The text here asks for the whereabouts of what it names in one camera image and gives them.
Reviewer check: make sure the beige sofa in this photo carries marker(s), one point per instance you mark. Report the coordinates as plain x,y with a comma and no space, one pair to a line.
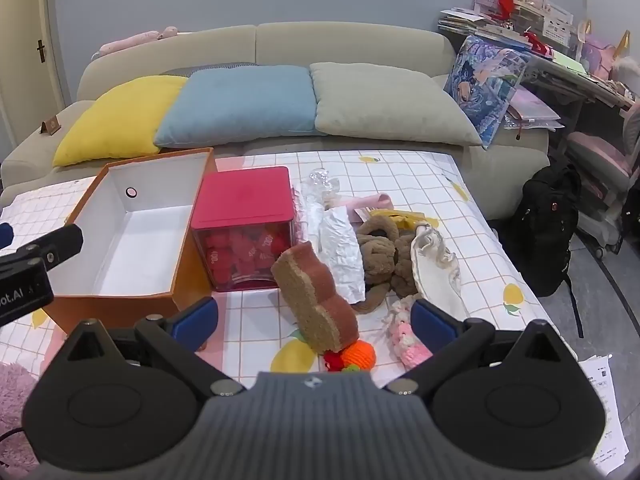
350,45

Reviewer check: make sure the toast-shaped plush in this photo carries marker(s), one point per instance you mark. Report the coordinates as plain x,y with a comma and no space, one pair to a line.
310,300

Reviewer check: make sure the pink desk chair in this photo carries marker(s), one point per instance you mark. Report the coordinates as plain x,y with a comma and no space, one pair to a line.
600,160

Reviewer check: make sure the orange cardboard box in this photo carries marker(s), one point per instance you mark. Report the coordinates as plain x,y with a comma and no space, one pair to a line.
125,310

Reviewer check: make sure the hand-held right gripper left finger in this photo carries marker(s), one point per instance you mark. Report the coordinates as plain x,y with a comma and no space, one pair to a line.
197,317

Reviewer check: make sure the pink plush toy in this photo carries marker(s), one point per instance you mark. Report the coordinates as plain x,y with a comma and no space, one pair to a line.
130,42

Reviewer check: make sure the printed paper sheets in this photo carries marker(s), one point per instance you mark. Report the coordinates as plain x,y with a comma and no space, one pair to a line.
607,410

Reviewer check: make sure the pink soft tube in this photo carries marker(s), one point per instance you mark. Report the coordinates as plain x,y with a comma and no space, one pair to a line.
370,202

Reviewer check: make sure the red crochet toy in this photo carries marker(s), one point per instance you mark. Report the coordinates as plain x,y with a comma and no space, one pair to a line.
332,360

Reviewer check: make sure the yellow pillow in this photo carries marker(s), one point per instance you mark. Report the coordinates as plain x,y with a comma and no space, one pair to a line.
115,120

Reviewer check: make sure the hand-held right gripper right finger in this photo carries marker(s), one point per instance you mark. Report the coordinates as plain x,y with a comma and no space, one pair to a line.
430,327

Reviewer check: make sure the pink bag with gold ears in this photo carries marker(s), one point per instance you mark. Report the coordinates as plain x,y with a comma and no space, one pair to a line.
602,52

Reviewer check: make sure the black backpack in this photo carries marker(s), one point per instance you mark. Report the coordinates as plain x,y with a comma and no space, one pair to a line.
545,230

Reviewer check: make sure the cream door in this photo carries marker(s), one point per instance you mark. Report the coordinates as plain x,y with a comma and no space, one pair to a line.
25,60

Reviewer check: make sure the grey desk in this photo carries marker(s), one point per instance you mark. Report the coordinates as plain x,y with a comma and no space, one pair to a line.
595,91

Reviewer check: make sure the light blue pillow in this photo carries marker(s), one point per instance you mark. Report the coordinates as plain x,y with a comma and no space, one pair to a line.
235,105

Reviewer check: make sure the orange crochet ball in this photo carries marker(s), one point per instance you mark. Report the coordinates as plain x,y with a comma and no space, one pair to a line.
359,355

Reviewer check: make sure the pink folder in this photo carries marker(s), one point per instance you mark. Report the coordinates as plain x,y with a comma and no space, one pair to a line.
532,107

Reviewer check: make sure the small brown sign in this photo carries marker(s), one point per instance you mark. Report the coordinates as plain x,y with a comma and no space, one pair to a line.
50,126

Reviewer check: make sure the clear plastic wrap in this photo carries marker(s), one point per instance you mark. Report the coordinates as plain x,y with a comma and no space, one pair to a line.
320,182

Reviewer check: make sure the lemon print chequered tablecloth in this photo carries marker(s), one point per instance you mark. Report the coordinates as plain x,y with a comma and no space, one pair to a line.
400,170

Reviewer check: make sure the stack of books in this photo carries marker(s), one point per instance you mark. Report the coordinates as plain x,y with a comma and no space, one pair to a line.
465,22

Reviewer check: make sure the brown knotted plush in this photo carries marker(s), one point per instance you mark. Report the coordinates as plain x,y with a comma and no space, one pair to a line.
380,255

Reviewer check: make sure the red lidded clear box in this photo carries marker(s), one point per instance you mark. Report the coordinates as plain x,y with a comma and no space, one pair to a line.
240,195

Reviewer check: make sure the blue patterned cushion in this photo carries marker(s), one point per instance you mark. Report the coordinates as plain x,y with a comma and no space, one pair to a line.
485,90

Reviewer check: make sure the white frilled cloth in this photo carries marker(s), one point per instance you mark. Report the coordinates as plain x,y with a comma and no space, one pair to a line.
435,280

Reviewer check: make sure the grey-beige pillow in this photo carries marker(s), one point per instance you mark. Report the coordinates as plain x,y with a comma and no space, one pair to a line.
385,105

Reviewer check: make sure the yellow snack packet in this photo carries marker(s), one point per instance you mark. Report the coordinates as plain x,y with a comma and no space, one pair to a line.
400,219

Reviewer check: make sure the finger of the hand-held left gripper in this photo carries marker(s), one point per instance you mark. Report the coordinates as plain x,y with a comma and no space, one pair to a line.
57,245
5,236

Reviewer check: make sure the pink crochet toy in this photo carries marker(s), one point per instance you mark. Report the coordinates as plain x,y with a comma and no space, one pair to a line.
402,342

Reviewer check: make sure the pink fluffy rug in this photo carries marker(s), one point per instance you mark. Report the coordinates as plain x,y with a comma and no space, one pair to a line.
15,395

